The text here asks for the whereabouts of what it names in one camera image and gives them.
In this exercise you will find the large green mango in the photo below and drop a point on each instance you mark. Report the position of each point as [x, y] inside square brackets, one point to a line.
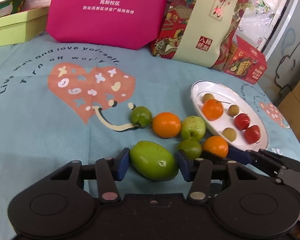
[153, 161]

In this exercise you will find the pink tote bag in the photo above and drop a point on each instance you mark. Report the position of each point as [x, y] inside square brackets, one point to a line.
[128, 24]

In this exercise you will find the small dark green fruit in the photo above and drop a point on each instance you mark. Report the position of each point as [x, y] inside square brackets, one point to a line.
[141, 117]

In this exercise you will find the orange with stem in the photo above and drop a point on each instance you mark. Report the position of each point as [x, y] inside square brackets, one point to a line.
[213, 109]

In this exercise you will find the lower cardboard box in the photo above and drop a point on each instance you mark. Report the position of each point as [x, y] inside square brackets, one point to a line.
[290, 109]

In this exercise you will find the green bowl container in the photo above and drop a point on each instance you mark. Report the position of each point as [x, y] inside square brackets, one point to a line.
[8, 7]

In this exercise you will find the light green guava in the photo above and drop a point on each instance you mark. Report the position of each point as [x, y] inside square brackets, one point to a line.
[192, 128]

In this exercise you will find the round green fruit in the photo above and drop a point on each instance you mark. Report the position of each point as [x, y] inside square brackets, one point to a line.
[191, 148]

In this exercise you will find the brown longan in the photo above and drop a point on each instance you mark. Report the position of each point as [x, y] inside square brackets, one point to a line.
[206, 97]
[233, 110]
[230, 134]

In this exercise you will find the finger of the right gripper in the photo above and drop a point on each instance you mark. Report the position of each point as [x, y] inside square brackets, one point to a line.
[264, 160]
[215, 160]

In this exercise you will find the blue printed tablecloth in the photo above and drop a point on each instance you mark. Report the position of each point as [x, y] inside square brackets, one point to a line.
[40, 133]

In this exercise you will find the green box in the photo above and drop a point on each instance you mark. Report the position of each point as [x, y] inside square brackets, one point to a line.
[22, 26]

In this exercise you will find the red cracker box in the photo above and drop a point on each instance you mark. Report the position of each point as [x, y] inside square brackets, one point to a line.
[245, 62]

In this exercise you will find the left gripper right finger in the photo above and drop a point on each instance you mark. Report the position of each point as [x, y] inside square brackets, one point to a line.
[197, 171]

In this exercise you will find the red small fruit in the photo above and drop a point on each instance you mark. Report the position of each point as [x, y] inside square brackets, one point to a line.
[242, 121]
[252, 134]

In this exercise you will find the white floral plastic bag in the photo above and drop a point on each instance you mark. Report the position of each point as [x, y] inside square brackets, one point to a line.
[259, 20]

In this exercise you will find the orange tangerine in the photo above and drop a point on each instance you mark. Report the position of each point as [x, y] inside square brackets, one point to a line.
[216, 145]
[166, 125]

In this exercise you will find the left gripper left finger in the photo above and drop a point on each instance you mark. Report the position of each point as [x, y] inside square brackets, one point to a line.
[108, 171]

